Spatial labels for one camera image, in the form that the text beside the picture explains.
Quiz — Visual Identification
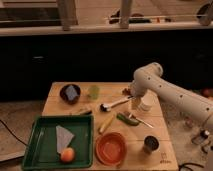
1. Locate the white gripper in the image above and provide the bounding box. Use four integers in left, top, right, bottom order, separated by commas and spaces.
129, 81, 144, 111

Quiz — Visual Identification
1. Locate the white dish brush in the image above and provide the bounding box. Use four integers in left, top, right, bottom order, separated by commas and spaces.
100, 96, 132, 112

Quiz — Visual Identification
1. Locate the red bowl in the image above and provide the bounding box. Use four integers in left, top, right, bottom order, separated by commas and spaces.
95, 132, 127, 166

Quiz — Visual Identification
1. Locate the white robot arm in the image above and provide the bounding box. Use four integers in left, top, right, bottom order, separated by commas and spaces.
130, 62, 213, 129

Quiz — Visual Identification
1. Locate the dark brown bowl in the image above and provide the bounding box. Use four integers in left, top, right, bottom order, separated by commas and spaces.
60, 84, 81, 105

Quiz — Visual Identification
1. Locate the brown grapes bunch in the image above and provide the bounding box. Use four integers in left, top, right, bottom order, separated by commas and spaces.
122, 88, 131, 96

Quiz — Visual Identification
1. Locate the white paper cup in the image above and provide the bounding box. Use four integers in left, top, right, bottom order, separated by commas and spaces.
139, 94, 154, 111

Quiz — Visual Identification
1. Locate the green cucumber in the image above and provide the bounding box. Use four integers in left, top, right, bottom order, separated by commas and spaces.
116, 113, 139, 126

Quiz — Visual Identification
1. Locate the green translucent cup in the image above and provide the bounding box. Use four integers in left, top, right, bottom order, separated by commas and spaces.
88, 85, 100, 100

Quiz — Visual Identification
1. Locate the yellow banana toy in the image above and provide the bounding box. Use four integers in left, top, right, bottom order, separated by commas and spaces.
98, 115, 114, 134

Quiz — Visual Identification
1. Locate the dark metal cup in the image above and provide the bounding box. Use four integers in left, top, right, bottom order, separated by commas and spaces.
143, 136, 159, 154

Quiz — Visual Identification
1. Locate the small wooden block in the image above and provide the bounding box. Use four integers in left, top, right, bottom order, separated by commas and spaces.
75, 108, 92, 115

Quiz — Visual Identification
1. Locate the blue sponge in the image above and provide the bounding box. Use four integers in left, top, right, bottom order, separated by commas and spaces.
65, 85, 78, 101

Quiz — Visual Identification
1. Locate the spice bottle dark cap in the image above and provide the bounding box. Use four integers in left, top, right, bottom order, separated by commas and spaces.
192, 130, 210, 145

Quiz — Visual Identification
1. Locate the grey folded cloth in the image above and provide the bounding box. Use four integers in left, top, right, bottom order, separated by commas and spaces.
56, 125, 74, 153

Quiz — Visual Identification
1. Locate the orange peach fruit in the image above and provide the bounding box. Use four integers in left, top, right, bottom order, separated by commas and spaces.
60, 147, 75, 163

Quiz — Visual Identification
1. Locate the green plastic tray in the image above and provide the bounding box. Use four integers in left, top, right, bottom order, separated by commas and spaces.
22, 115, 94, 171

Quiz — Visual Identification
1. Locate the black cable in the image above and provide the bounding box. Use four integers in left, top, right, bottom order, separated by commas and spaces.
0, 119, 28, 148

